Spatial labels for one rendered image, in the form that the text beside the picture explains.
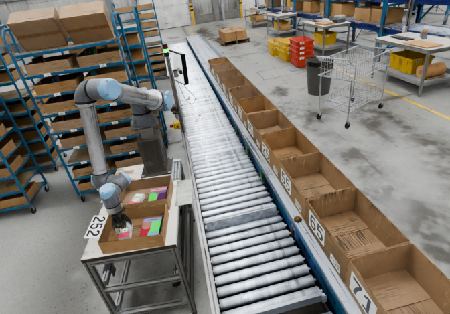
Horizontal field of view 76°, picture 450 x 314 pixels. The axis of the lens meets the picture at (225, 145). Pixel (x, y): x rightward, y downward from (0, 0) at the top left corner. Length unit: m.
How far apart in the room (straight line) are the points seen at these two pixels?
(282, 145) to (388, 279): 1.21
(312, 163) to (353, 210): 0.41
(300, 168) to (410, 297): 0.92
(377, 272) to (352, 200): 0.42
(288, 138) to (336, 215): 0.80
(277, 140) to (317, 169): 0.42
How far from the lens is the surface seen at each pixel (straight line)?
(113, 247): 1.94
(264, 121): 2.63
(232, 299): 1.59
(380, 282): 1.53
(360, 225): 1.73
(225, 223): 1.89
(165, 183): 2.32
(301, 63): 7.60
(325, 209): 1.71
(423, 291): 1.56
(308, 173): 2.04
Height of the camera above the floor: 2.09
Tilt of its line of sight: 30 degrees down
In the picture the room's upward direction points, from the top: 8 degrees counter-clockwise
